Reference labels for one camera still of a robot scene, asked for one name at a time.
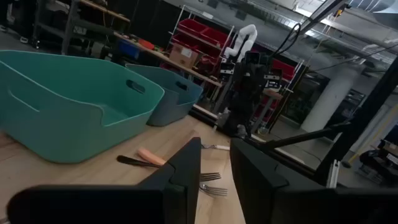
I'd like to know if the white-handled silver fork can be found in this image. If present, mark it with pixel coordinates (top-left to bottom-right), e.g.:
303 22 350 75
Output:
201 143 231 152

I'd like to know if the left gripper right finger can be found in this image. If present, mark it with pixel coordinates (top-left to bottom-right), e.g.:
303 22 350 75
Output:
229 138 398 224

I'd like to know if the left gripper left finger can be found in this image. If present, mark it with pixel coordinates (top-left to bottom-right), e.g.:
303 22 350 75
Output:
6 136 202 224

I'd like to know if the white metal bracket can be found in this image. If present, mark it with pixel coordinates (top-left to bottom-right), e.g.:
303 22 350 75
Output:
326 159 341 189

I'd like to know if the red storage bin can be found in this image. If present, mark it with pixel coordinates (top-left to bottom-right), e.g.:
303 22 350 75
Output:
272 58 295 82
178 17 208 35
200 27 231 48

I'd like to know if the orange-handled silver fork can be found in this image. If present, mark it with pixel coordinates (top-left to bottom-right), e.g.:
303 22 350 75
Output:
136 147 229 198

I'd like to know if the black-handled silver fork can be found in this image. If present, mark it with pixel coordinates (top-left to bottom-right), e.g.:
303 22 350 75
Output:
116 154 222 183

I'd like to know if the cardboard box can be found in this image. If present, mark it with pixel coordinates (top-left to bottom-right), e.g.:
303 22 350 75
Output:
169 43 199 69

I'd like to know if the teal plastic bin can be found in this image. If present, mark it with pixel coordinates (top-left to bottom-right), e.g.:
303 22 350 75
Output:
0 49 165 164

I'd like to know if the blue crate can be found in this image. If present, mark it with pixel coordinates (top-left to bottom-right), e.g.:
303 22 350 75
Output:
118 40 141 60

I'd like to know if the white round column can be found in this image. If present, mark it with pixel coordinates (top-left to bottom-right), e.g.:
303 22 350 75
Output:
300 67 358 133

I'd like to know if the red bin shelf rack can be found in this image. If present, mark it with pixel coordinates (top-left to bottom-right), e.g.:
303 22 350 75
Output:
32 0 223 90

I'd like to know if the black aluminium rig frame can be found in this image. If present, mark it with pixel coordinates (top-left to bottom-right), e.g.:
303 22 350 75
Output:
189 55 398 187

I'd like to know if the blue-grey plastic bin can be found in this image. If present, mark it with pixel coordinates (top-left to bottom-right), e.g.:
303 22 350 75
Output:
126 63 203 127

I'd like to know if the black hanging cable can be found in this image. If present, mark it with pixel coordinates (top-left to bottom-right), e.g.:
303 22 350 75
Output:
272 23 302 59

